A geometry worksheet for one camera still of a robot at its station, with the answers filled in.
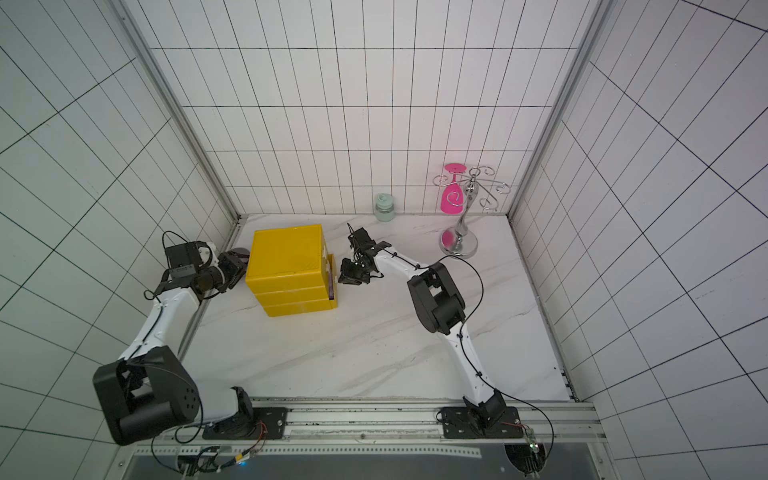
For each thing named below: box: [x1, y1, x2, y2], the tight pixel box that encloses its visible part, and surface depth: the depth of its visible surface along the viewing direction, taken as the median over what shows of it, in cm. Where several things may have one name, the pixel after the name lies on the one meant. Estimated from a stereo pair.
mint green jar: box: [375, 193, 395, 222], surface depth 119 cm
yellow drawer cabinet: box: [246, 224, 338, 317], surface depth 81 cm
